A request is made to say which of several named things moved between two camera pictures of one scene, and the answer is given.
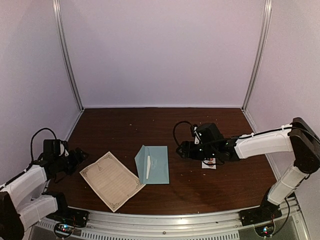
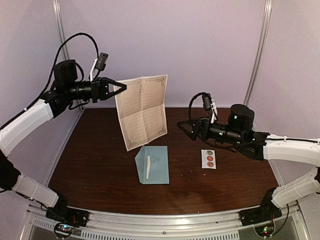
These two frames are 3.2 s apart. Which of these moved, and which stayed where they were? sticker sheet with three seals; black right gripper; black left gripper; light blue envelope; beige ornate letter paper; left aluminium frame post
Moved: black right gripper; black left gripper
Stayed: beige ornate letter paper; light blue envelope; left aluminium frame post; sticker sheet with three seals
